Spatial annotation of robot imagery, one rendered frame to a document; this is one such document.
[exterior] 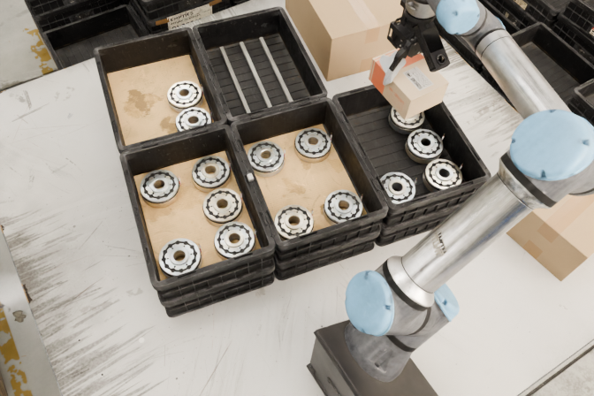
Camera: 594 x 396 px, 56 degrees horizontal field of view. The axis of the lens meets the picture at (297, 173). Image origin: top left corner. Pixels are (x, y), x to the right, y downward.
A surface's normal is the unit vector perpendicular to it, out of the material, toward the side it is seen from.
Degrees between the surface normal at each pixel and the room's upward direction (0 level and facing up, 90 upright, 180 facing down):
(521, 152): 40
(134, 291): 0
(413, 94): 0
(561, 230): 0
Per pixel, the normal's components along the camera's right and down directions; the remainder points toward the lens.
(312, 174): 0.04, -0.54
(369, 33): 0.37, 0.79
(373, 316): -0.75, -0.12
